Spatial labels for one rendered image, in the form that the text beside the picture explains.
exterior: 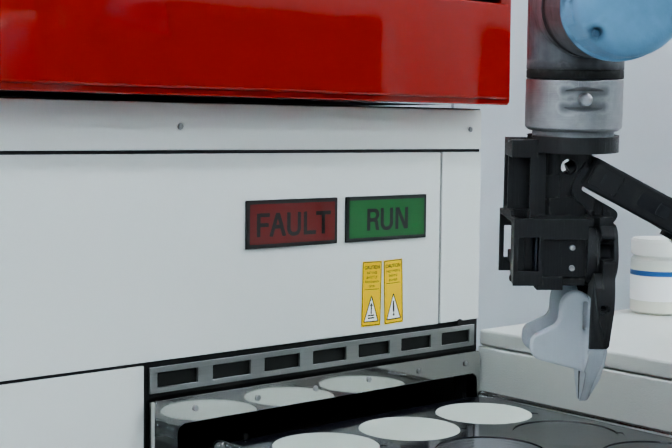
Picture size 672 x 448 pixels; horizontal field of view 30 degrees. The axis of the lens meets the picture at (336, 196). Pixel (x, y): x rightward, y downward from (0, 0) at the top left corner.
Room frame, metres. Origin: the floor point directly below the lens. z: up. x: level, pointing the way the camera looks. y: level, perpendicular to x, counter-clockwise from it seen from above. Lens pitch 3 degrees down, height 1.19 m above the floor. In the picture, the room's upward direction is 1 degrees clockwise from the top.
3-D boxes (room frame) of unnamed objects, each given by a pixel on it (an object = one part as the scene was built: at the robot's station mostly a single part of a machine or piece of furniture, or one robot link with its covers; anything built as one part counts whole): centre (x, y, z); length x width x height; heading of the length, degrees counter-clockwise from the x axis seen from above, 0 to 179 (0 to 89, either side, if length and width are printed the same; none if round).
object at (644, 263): (1.60, -0.41, 1.01); 0.07 x 0.07 x 0.10
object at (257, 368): (1.30, 0.01, 0.96); 0.44 x 0.01 x 0.02; 131
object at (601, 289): (0.97, -0.20, 1.07); 0.05 x 0.02 x 0.09; 2
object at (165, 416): (1.30, 0.00, 0.89); 0.44 x 0.02 x 0.10; 131
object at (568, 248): (0.99, -0.18, 1.13); 0.09 x 0.08 x 0.12; 92
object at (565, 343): (0.98, -0.18, 1.02); 0.06 x 0.03 x 0.09; 92
